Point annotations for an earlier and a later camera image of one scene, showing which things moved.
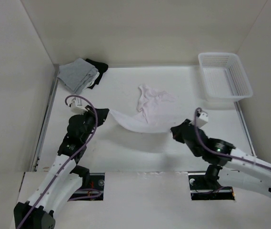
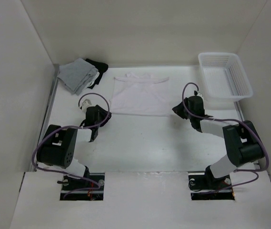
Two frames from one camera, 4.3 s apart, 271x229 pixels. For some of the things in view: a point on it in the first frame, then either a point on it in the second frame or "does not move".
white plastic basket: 223,77 does not move
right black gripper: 176,132 → 178,109
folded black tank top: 101,67 does not move
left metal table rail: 55,75 does not move
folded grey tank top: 76,75 does not move
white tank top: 151,115 → 144,95
